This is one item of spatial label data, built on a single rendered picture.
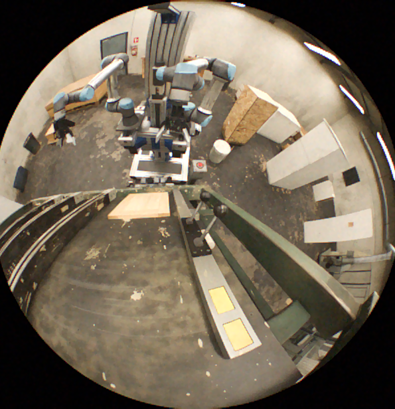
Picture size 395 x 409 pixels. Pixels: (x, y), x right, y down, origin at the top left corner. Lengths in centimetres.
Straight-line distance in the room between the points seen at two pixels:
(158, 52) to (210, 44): 450
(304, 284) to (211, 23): 571
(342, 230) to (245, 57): 597
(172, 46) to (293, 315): 132
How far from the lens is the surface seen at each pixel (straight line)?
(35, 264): 48
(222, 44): 553
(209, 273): 26
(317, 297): 37
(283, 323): 35
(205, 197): 38
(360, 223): 353
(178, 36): 104
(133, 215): 59
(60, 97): 86
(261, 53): 586
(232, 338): 22
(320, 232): 375
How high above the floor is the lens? 180
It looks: 72 degrees down
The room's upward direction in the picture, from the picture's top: 48 degrees clockwise
